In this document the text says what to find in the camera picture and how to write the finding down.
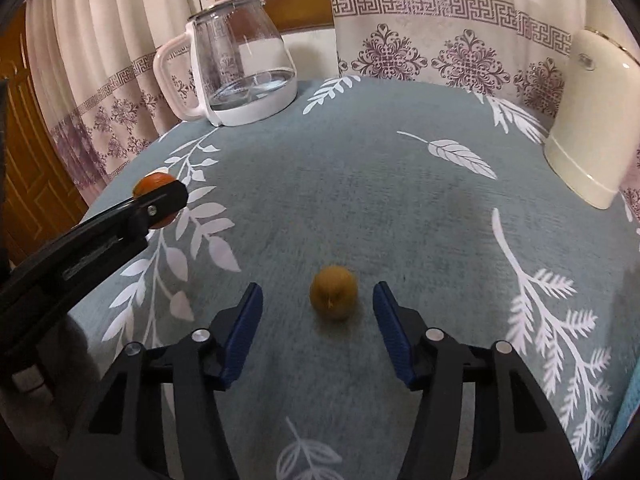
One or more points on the beige patterned curtain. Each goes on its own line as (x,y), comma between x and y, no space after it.
(425,10)
(100,60)

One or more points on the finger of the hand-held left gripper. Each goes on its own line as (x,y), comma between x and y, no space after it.
(160,202)

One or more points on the grey leaf-print tablecloth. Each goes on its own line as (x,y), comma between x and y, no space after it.
(350,200)

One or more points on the cream thermos jug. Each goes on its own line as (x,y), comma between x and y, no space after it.
(590,135)

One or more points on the wooden door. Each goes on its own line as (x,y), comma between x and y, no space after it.
(35,160)

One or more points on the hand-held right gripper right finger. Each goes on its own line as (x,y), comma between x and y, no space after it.
(395,335)

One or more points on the wooden windowsill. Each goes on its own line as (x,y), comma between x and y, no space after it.
(300,5)

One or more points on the small greenish mandarin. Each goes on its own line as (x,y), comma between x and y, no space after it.
(150,182)

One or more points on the yellow-green round fruit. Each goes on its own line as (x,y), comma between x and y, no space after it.
(334,293)

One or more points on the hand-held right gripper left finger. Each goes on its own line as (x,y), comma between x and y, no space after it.
(242,335)

